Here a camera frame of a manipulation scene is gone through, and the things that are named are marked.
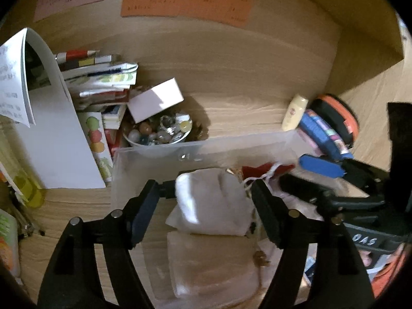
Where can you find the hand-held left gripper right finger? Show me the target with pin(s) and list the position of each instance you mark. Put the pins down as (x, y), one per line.
(267, 212)

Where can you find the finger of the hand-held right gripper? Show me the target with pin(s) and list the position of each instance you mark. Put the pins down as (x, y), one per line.
(318, 165)
(302, 188)

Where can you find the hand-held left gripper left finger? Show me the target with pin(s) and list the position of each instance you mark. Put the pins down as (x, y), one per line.
(144, 212)

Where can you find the white cloth pouch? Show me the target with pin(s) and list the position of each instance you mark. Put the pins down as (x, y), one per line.
(209, 206)

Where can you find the clear plastic storage box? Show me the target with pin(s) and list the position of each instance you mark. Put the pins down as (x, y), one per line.
(154, 154)

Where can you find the beige cloth pouch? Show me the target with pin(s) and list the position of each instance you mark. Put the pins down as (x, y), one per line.
(212, 264)

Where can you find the person's right hand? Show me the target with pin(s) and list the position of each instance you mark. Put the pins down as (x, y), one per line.
(366, 257)

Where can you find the pink flat case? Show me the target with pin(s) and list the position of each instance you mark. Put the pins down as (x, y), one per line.
(305, 140)

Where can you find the blue pencil case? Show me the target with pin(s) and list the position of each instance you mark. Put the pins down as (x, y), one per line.
(318, 128)

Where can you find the orange black zip case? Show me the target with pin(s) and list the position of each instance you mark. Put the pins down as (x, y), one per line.
(334, 112)

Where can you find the cream tube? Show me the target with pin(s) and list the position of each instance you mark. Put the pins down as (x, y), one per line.
(294, 112)

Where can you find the small red box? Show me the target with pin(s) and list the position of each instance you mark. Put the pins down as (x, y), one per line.
(112, 141)

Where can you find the bowl of glass beads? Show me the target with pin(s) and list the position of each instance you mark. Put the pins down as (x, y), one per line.
(154, 133)

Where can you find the fruit-print box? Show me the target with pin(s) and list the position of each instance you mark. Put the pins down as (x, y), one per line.
(95, 141)

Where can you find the orange garment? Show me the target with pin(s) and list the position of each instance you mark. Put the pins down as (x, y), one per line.
(389, 273)

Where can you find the small white box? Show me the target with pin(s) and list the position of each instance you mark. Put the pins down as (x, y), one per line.
(154, 101)

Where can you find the white paper folder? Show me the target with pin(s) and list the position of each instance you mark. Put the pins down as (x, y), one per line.
(58, 135)

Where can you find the yellow-green spray bottle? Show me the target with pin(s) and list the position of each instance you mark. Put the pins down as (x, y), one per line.
(30, 190)

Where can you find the metal keys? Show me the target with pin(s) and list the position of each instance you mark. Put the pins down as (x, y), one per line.
(27, 222)

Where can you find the green orange tube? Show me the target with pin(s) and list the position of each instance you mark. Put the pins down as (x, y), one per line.
(8, 241)

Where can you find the stack of booklets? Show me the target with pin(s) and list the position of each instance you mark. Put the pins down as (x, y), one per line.
(96, 80)

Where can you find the red white pen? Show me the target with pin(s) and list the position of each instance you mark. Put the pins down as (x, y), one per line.
(75, 54)

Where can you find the printed white paper sheet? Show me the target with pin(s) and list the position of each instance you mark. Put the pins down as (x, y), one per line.
(13, 70)

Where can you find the orange sticky note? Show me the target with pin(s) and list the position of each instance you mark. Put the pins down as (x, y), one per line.
(186, 3)

